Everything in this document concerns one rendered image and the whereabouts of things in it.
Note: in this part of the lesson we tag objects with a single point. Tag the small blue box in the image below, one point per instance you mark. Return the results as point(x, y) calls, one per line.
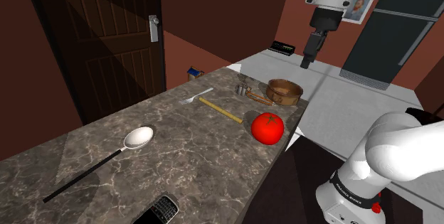
point(195, 73)

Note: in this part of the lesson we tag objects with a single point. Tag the dark robot stand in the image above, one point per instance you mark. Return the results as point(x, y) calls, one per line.
point(295, 188)

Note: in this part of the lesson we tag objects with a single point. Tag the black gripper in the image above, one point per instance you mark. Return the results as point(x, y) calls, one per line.
point(326, 19)

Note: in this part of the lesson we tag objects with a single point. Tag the framed portrait picture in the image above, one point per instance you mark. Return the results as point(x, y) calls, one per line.
point(359, 8)

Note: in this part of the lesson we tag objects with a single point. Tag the black keypad phone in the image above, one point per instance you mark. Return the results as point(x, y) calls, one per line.
point(161, 211)

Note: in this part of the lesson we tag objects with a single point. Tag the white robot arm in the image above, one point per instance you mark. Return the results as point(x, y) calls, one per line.
point(392, 147)

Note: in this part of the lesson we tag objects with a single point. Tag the silver fork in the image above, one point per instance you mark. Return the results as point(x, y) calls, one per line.
point(199, 95)

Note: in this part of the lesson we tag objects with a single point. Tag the red tomato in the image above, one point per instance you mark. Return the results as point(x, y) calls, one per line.
point(267, 128)

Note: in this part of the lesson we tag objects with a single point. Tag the small black device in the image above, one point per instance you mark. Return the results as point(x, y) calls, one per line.
point(282, 48)

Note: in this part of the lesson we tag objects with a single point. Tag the dark brown door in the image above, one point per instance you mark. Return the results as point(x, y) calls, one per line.
point(104, 43)

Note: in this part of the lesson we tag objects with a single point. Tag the dark refrigerator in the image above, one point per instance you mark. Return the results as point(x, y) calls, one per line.
point(381, 36)

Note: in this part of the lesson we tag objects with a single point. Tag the yellow wooden stick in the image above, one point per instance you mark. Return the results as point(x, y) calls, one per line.
point(220, 110)

